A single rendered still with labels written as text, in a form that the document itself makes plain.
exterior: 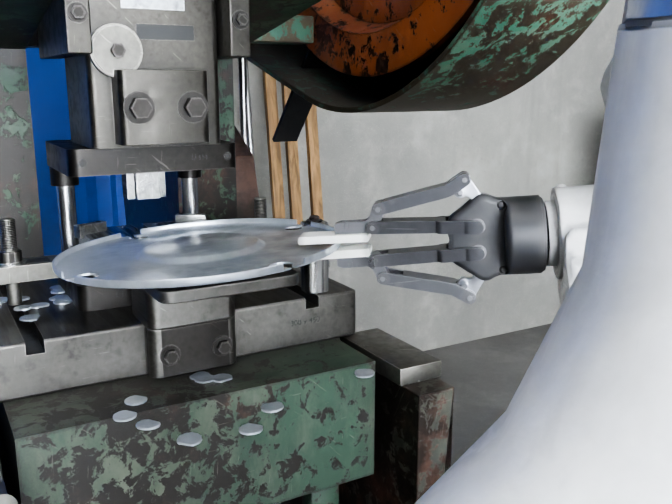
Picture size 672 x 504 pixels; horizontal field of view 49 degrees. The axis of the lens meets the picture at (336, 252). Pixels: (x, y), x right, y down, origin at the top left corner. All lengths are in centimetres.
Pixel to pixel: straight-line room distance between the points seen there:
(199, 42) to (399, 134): 169
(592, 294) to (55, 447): 60
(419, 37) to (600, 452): 80
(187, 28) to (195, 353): 36
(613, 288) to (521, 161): 266
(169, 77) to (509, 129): 211
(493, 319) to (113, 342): 225
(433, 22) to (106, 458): 62
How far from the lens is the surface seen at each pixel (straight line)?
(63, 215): 100
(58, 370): 83
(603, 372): 24
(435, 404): 86
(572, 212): 70
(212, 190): 117
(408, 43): 100
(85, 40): 82
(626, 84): 24
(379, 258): 72
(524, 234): 69
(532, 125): 291
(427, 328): 275
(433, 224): 71
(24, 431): 76
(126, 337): 83
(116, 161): 87
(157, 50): 87
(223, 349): 83
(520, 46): 93
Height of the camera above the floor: 96
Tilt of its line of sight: 13 degrees down
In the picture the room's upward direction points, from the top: straight up
